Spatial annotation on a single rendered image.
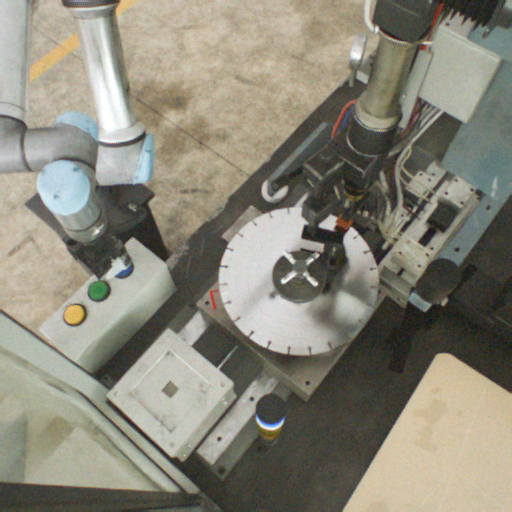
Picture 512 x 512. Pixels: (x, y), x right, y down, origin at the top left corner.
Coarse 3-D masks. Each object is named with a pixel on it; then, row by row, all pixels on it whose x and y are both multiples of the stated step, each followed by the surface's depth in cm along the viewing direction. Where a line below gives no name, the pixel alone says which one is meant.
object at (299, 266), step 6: (288, 258) 104; (294, 258) 104; (312, 258) 103; (294, 264) 102; (300, 264) 102; (306, 264) 102; (294, 270) 102; (300, 270) 102; (306, 270) 102; (288, 276) 102; (300, 276) 103; (306, 276) 102; (312, 276) 102; (282, 282) 101; (312, 282) 101
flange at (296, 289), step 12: (288, 252) 109; (300, 252) 108; (276, 264) 107; (288, 264) 107; (312, 264) 107; (276, 276) 106; (324, 276) 106; (276, 288) 105; (288, 288) 105; (300, 288) 105; (312, 288) 105; (300, 300) 104
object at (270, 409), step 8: (264, 400) 76; (272, 400) 76; (280, 400) 76; (256, 408) 76; (264, 408) 76; (272, 408) 76; (280, 408) 76; (264, 416) 75; (272, 416) 75; (280, 416) 75; (264, 424) 76; (272, 424) 75
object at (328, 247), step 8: (312, 184) 85; (304, 224) 105; (304, 232) 104; (312, 232) 103; (320, 232) 104; (328, 232) 104; (336, 232) 104; (312, 240) 105; (320, 240) 104; (328, 240) 103; (336, 240) 103; (328, 248) 106; (336, 248) 108
